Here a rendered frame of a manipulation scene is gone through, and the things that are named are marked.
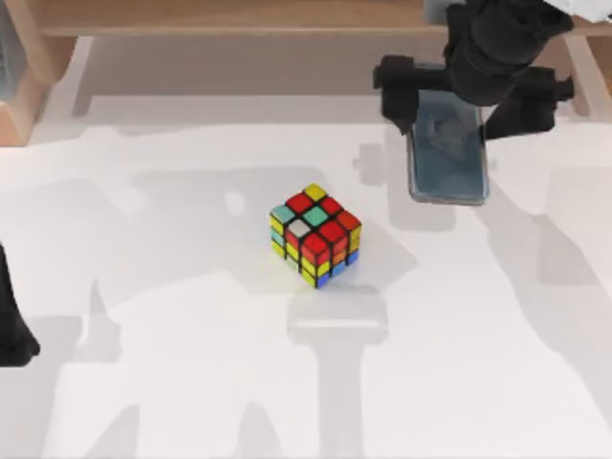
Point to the dark grey smartphone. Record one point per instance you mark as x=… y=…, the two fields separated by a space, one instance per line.
x=449 y=162

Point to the multicoloured puzzle cube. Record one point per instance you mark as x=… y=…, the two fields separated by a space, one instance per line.
x=313 y=236

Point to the wooden shelf unit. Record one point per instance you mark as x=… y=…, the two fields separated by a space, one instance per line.
x=191 y=19

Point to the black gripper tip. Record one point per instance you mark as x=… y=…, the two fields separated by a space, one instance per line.
x=12 y=330

